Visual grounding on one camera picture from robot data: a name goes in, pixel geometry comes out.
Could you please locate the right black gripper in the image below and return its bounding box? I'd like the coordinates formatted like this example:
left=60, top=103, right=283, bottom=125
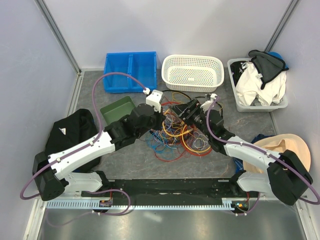
left=169, top=97, right=212, bottom=139

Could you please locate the yellow thin wire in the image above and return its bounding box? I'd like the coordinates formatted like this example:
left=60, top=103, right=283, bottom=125
left=164, top=91, right=193, bottom=103

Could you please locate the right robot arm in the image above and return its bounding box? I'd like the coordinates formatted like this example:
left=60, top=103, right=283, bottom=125
left=172, top=99, right=320, bottom=206

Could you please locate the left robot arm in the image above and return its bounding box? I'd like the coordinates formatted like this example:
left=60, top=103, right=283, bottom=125
left=32, top=103, right=165, bottom=201

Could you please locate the green plastic tray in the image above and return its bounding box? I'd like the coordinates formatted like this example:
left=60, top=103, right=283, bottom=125
left=100, top=96, right=136, bottom=126

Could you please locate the white perforated plastic basket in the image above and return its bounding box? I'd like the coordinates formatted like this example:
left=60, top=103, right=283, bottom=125
left=161, top=54, right=225, bottom=93

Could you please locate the grey plastic laundry tub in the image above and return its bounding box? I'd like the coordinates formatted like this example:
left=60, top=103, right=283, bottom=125
left=227, top=58, right=288, bottom=112

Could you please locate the blue divided plastic bin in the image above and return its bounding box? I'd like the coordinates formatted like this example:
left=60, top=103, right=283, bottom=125
left=103, top=51, right=157, bottom=94

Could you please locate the white cloth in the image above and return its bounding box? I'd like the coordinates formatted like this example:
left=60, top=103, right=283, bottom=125
left=235, top=62, right=287, bottom=107

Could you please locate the black jacket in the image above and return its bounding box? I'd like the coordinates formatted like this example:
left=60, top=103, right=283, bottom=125
left=42, top=108, right=103, bottom=173

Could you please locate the dark grey cloth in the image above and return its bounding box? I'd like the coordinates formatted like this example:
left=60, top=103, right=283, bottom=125
left=248, top=49, right=288, bottom=90

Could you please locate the beige sun hat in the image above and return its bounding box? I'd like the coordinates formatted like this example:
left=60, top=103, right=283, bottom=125
left=242, top=133, right=312, bottom=176

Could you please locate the blue cap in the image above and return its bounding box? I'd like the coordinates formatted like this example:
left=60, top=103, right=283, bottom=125
left=267, top=51, right=289, bottom=70

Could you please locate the black usb cable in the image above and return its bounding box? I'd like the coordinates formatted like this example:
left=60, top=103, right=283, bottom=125
left=161, top=89, right=225, bottom=116

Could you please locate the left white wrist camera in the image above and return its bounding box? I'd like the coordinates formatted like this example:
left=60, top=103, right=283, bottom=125
left=143, top=88, right=163, bottom=113

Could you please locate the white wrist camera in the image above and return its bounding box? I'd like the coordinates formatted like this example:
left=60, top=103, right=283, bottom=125
left=200, top=93, right=220, bottom=113
left=143, top=88, right=163, bottom=113

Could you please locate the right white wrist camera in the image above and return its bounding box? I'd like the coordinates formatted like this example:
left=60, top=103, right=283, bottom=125
left=200, top=93, right=220, bottom=113

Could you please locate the white thin wire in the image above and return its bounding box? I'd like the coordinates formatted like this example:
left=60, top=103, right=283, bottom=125
left=159, top=112, right=211, bottom=151

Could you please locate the blue thin wire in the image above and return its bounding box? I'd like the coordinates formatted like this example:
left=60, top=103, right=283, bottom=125
left=146, top=129, right=181, bottom=157

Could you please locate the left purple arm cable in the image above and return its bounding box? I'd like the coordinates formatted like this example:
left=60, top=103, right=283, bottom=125
left=20, top=72, right=148, bottom=201

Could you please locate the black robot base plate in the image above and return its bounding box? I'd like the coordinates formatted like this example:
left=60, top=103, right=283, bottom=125
left=100, top=178, right=248, bottom=207

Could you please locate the slotted grey cable duct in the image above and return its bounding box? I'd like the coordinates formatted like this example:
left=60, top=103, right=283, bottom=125
left=46, top=199, right=246, bottom=211

